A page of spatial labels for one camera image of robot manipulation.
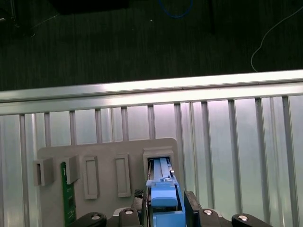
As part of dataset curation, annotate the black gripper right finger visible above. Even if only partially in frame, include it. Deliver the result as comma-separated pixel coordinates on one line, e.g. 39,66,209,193
183,190,273,227

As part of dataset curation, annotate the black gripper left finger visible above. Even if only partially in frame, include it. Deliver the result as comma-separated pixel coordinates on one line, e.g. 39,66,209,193
75,188,145,227

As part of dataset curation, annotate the hard disk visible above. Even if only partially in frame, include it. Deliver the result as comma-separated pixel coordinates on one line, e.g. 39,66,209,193
144,157,187,227

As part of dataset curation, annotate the green RAM stick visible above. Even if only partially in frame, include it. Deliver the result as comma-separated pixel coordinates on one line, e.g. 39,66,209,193
61,162,76,227

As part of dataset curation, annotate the grey parts rack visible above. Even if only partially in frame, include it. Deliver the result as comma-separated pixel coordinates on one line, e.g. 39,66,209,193
33,137,182,227

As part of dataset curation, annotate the white floor cable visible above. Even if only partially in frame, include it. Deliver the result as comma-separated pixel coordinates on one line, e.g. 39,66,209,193
250,9,303,72

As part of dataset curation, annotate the blue floor cable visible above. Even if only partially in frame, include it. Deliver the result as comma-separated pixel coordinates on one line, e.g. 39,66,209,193
158,0,194,19

